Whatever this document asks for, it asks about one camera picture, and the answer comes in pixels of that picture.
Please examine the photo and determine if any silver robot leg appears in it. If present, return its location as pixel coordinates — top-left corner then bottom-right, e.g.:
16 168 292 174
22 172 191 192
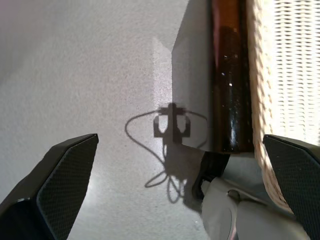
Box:
192 149 311 240

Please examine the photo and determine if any pale woven laundry basket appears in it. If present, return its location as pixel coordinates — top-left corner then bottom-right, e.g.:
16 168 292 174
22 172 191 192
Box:
246 0 320 214

